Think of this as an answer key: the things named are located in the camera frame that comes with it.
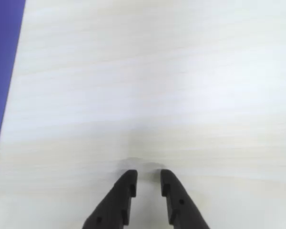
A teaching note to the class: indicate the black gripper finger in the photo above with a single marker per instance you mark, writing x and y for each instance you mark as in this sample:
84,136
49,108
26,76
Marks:
181,202
114,202

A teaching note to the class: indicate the blue rectangular plastic box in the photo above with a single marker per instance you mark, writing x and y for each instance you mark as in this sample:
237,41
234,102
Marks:
1,71

